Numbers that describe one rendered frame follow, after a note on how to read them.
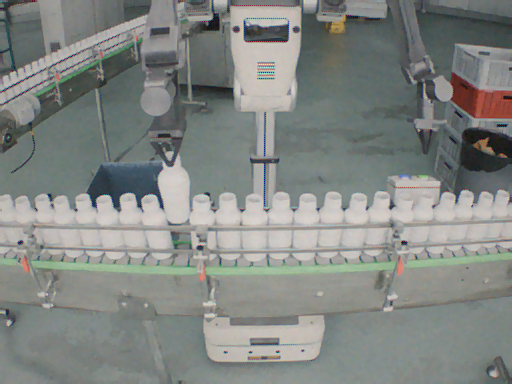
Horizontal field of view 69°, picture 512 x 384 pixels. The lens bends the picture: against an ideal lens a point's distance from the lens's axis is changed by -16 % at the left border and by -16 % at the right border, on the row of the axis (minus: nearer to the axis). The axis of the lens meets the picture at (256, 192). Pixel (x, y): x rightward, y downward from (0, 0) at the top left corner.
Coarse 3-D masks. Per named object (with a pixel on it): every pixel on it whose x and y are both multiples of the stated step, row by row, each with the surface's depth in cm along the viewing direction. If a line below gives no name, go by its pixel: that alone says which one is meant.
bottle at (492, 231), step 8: (504, 192) 100; (496, 200) 100; (504, 200) 98; (496, 208) 100; (504, 208) 100; (496, 216) 100; (504, 216) 100; (488, 224) 103; (496, 224) 101; (488, 232) 104; (496, 232) 103; (488, 248) 106
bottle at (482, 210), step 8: (480, 200) 99; (488, 200) 97; (472, 208) 102; (480, 208) 100; (488, 208) 99; (472, 216) 102; (480, 216) 99; (488, 216) 99; (472, 224) 102; (480, 224) 100; (472, 232) 103; (480, 232) 101; (472, 248) 105
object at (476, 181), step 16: (480, 128) 265; (464, 144) 249; (496, 144) 264; (464, 160) 252; (480, 160) 238; (496, 160) 231; (464, 176) 255; (480, 176) 243; (496, 176) 237; (480, 192) 248; (496, 192) 244
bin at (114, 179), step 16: (96, 176) 150; (112, 176) 159; (128, 176) 160; (144, 176) 160; (96, 192) 150; (112, 192) 163; (128, 192) 163; (144, 192) 164; (160, 192) 164; (176, 224) 150; (176, 240) 148
